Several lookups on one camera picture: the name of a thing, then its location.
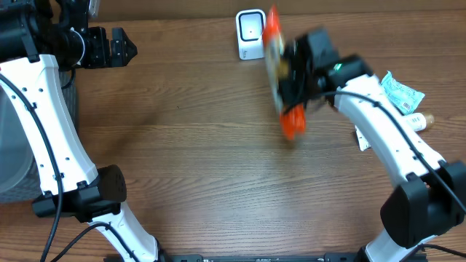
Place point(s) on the light blue wipes packet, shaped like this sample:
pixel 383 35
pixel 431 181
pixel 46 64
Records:
pixel 404 98

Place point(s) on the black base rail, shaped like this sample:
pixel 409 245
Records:
pixel 328 257

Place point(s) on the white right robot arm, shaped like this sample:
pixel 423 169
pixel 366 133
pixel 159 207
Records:
pixel 428 196

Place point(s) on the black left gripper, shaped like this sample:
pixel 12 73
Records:
pixel 108 47

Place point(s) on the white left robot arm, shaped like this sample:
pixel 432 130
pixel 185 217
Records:
pixel 34 51

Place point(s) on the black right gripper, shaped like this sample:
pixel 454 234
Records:
pixel 289 96

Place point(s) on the grey plastic lattice basket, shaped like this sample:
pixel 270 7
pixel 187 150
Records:
pixel 19 172

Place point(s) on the white tube with gold cap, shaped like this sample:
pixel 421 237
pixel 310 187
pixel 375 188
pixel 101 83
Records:
pixel 417 121

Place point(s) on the orange spaghetti packet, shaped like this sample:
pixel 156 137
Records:
pixel 292 121

